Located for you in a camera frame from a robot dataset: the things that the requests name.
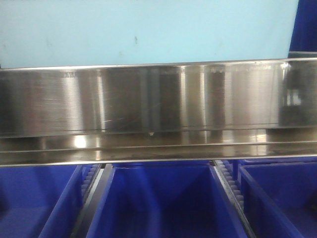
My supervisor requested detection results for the light blue plastic bin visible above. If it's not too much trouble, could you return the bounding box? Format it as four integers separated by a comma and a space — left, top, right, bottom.
0, 0, 299, 68

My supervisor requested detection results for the dark blue bin lower middle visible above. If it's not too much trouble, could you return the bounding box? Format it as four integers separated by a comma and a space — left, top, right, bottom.
87, 163, 247, 238

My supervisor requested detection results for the dark blue bin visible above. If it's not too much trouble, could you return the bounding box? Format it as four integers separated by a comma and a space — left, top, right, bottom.
239, 162, 317, 238
0, 166, 86, 238
289, 0, 317, 52
87, 163, 247, 238

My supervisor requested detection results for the roller track right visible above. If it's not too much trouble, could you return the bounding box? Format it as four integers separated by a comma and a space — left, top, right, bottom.
213, 160, 257, 238

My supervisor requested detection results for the dark blue bin lower right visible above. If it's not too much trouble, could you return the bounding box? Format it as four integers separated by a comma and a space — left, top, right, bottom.
239, 162, 317, 238

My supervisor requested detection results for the dark blue bin lower left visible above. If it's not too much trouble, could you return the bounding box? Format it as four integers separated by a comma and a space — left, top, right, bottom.
0, 166, 86, 238

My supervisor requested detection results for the dark blue bin upper right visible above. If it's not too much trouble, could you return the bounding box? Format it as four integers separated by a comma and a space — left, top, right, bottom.
289, 0, 317, 52

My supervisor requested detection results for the stainless steel shelf rail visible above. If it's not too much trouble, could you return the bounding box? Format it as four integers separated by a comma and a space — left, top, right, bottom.
0, 58, 317, 167

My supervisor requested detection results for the metal divider rail left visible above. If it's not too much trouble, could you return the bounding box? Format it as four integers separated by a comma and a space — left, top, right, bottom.
70, 164, 112, 238

